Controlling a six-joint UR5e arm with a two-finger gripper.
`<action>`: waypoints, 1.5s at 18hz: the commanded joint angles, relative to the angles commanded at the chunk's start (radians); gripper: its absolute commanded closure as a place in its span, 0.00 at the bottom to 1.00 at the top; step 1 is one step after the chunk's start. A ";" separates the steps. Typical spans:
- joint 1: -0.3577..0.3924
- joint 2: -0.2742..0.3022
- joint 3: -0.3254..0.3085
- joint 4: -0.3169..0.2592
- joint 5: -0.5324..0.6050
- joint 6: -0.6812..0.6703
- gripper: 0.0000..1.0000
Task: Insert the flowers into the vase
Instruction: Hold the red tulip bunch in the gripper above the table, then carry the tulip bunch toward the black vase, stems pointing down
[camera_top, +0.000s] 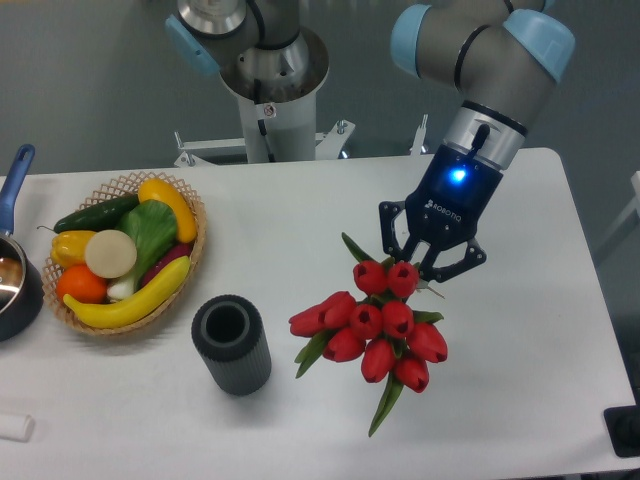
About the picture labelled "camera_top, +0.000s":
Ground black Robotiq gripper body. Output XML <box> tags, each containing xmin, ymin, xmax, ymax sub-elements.
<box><xmin>405</xmin><ymin>145</ymin><xmax>503</xmax><ymax>249</ymax></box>

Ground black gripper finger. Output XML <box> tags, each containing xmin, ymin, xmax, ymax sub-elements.
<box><xmin>418</xmin><ymin>238</ymin><xmax>487</xmax><ymax>283</ymax></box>
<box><xmin>378</xmin><ymin>201</ymin><xmax>425</xmax><ymax>262</ymax></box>

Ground red tulip bouquet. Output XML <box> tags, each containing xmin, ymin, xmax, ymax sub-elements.
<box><xmin>289</xmin><ymin>233</ymin><xmax>448</xmax><ymax>436</ymax></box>

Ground grey robot arm, blue caps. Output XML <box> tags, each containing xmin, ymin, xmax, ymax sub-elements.
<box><xmin>165</xmin><ymin>1</ymin><xmax>575</xmax><ymax>283</ymax></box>

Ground dark grey ribbed vase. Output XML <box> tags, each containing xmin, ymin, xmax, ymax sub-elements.
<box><xmin>191</xmin><ymin>294</ymin><xmax>272</xmax><ymax>396</ymax></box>

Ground purple eggplant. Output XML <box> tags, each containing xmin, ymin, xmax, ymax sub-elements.
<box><xmin>140</xmin><ymin>243</ymin><xmax>192</xmax><ymax>287</ymax></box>

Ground black device at table edge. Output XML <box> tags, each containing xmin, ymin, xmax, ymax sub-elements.
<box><xmin>603</xmin><ymin>405</ymin><xmax>639</xmax><ymax>458</ymax></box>

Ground yellow squash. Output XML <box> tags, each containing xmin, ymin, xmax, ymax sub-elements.
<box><xmin>138</xmin><ymin>178</ymin><xmax>197</xmax><ymax>243</ymax></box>

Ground green bok choy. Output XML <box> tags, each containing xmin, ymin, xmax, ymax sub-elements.
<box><xmin>84</xmin><ymin>200</ymin><xmax>177</xmax><ymax>303</ymax></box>

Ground green cucumber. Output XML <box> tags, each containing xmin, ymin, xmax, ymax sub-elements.
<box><xmin>38</xmin><ymin>195</ymin><xmax>139</xmax><ymax>234</ymax></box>

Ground orange fruit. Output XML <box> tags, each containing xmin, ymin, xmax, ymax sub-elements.
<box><xmin>56</xmin><ymin>265</ymin><xmax>107</xmax><ymax>304</ymax></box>

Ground yellow banana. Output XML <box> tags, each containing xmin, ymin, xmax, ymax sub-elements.
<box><xmin>63</xmin><ymin>256</ymin><xmax>191</xmax><ymax>329</ymax></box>

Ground yellow bell pepper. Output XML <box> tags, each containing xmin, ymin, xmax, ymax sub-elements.
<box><xmin>50</xmin><ymin>230</ymin><xmax>96</xmax><ymax>269</ymax></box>

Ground white cylinder object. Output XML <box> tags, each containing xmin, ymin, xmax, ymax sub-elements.
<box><xmin>0</xmin><ymin>412</ymin><xmax>35</xmax><ymax>443</ymax></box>

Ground white metal table frame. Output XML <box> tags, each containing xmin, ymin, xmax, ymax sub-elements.
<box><xmin>174</xmin><ymin>114</ymin><xmax>430</xmax><ymax>168</ymax></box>

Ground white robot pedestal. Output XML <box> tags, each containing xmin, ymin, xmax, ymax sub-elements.
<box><xmin>220</xmin><ymin>27</ymin><xmax>329</xmax><ymax>164</ymax></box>

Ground dark pot with blue handle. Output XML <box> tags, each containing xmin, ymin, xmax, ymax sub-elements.
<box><xmin>1</xmin><ymin>144</ymin><xmax>43</xmax><ymax>342</ymax></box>

